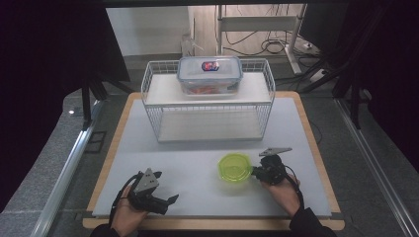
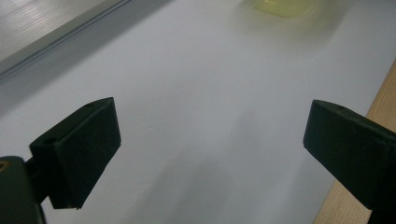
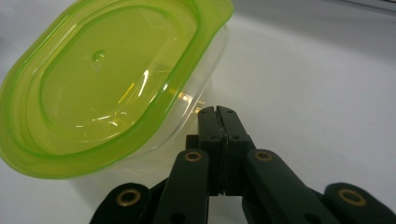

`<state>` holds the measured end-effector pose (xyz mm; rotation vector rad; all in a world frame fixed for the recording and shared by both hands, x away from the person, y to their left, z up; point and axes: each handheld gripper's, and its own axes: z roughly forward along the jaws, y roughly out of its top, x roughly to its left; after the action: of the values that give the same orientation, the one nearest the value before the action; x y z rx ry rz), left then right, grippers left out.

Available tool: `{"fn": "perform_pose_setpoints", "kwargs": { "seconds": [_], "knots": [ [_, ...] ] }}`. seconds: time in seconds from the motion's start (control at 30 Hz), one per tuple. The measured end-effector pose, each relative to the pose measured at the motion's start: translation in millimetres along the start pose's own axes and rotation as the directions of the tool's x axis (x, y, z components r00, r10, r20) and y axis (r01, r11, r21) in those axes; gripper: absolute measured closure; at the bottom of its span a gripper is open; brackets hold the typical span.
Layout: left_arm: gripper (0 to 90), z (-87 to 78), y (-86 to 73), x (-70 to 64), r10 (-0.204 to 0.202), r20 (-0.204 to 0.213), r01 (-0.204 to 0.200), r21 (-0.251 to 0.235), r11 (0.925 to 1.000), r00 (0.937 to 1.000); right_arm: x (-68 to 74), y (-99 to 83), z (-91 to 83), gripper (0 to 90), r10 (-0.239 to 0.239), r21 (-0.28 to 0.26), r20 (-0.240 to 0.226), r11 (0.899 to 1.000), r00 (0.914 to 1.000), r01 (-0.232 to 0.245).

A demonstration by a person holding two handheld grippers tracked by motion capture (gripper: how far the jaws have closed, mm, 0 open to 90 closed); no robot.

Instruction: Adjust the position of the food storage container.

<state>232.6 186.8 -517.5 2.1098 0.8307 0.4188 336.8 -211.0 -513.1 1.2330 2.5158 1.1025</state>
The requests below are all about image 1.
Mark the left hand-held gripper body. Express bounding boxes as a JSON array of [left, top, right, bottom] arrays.
[[127, 167, 169, 215]]

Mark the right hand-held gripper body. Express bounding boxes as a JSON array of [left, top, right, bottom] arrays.
[[258, 146, 293, 186]]

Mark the green translucent bowl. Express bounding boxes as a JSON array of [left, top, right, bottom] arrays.
[[216, 152, 254, 183]]

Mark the white wire shelf rack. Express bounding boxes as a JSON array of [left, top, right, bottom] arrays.
[[140, 58, 277, 143]]

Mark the clear plastic food container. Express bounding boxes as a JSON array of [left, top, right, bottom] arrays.
[[176, 55, 244, 97]]

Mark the person's left hand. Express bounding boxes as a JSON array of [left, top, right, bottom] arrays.
[[111, 186, 149, 237]]

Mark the person's right hand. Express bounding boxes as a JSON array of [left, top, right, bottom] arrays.
[[261, 174, 301, 218]]

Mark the light grey table mat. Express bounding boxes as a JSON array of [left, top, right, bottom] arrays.
[[92, 97, 332, 218]]

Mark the black metal stand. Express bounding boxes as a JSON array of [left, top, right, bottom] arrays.
[[80, 70, 134, 130], [299, 6, 389, 130]]

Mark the white power strip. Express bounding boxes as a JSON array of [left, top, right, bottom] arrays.
[[308, 68, 330, 83]]

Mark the white plastic object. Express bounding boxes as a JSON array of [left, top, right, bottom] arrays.
[[180, 33, 205, 59]]

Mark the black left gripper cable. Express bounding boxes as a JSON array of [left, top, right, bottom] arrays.
[[109, 173, 140, 228]]

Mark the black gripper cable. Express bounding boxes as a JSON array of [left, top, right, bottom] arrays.
[[284, 164, 306, 211], [109, 173, 140, 228]]

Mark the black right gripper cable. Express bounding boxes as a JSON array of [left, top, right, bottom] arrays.
[[284, 164, 306, 211]]

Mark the aluminium rail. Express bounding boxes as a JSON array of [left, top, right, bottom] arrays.
[[334, 98, 419, 237], [30, 100, 104, 237]]

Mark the bundle of black floor cables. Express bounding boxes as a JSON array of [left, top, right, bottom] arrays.
[[222, 30, 299, 57]]

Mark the white metal desk frame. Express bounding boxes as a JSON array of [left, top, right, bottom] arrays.
[[215, 3, 307, 75]]

